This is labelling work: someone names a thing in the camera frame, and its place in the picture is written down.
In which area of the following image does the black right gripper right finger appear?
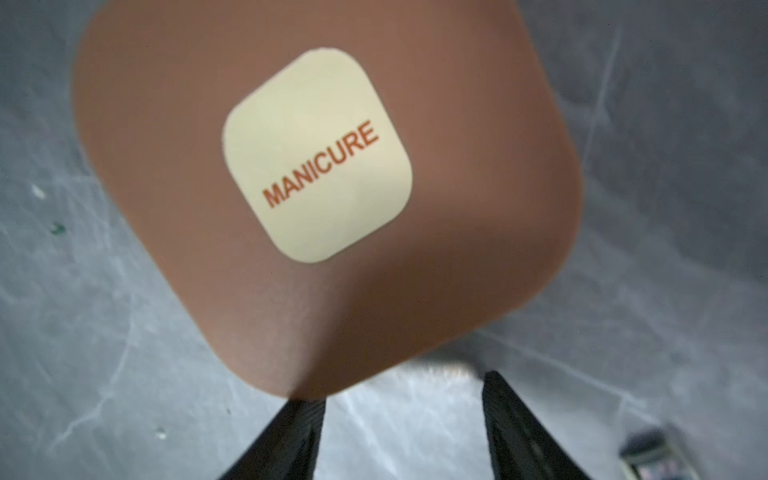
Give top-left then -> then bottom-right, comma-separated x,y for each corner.
482,371 -> 589,480

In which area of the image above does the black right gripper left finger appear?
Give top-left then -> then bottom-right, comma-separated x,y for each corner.
221,400 -> 326,480

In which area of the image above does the brown clipper case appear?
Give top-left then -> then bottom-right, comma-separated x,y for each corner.
72,1 -> 583,400

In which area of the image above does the small cream nail clipper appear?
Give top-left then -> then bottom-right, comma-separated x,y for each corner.
619,429 -> 700,480

